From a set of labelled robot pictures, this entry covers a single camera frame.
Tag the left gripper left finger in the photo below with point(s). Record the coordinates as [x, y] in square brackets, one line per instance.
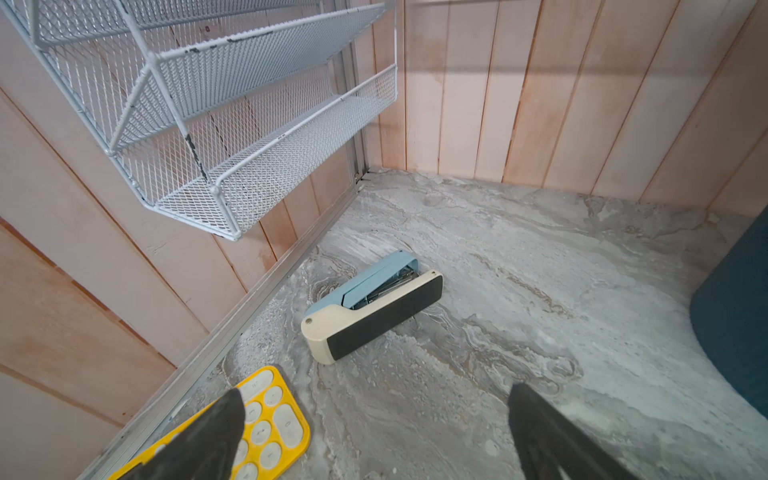
[206, 449]

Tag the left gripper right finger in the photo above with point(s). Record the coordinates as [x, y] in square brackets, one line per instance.
[549, 446]

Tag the teal bin with yellow rim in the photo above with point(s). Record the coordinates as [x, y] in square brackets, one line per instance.
[728, 314]

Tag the blue and white stapler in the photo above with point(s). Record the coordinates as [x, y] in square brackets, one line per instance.
[367, 306]

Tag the white wire mesh shelf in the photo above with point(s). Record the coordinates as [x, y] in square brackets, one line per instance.
[211, 111]

